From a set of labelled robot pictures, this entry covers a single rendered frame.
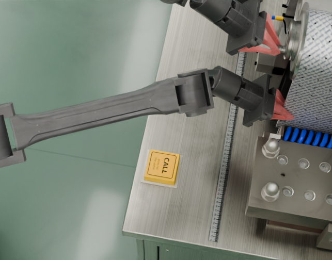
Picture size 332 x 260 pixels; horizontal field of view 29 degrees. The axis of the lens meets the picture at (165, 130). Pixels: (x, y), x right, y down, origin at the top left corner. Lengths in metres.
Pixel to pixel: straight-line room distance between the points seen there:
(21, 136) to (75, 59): 1.54
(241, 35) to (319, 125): 0.32
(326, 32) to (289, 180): 0.33
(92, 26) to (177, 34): 1.16
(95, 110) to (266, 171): 0.39
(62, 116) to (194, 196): 0.41
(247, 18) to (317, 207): 0.42
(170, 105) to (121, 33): 1.55
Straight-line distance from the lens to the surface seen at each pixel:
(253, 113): 1.31
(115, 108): 1.20
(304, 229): 1.45
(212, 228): 1.44
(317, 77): 1.24
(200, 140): 1.51
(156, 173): 1.45
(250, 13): 1.18
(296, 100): 1.32
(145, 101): 1.21
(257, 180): 1.35
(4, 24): 2.86
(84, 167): 2.48
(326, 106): 1.33
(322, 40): 1.20
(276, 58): 1.33
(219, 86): 1.26
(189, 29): 1.67
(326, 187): 1.37
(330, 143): 1.40
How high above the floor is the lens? 2.27
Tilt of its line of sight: 64 degrees down
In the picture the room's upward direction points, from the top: 1 degrees clockwise
